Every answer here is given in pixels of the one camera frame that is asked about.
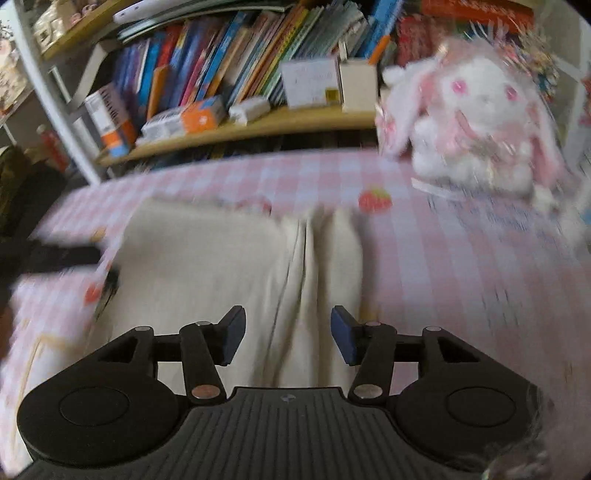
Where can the small white box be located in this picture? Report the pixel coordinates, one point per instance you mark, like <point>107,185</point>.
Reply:
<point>249,110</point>

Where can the white pink plush bunny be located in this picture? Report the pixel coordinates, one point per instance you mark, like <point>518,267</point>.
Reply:
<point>480,120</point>

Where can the row of colourful books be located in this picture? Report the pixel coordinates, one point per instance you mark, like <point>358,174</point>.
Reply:
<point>258,50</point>

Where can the red bottle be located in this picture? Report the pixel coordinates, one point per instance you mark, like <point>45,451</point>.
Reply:
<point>54,150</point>

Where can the white plastic object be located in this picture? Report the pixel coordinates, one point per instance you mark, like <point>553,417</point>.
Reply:
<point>131,11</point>

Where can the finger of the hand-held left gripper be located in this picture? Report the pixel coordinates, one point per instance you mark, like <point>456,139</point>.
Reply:
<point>64,258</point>

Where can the beige t-shirt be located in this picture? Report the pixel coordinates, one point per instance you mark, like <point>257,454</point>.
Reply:
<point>207,267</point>

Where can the pink checkered bed sheet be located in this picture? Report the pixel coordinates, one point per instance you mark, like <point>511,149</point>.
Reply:
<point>461,286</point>

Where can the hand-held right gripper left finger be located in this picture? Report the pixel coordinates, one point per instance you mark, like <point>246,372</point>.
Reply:
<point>234,336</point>

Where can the wooden bookshelf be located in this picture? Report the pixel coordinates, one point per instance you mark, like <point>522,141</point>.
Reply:
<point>277,124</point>

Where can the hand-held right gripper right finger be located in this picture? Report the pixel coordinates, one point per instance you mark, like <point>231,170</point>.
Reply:
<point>344,338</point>

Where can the grey fuzzy cloth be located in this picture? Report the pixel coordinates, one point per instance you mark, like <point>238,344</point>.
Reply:
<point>517,443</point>

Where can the white card box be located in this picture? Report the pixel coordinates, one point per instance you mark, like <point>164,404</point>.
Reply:
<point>311,83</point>

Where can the dark cloth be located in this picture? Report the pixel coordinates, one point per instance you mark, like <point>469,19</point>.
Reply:
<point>23,194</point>

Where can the orange white blue box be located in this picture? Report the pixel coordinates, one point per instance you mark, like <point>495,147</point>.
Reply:
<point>111,120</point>

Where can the beige pen holder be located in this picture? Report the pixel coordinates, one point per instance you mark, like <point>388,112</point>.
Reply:
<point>358,85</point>

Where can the white shelf frame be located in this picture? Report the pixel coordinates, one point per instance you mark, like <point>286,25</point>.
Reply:
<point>60,101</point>

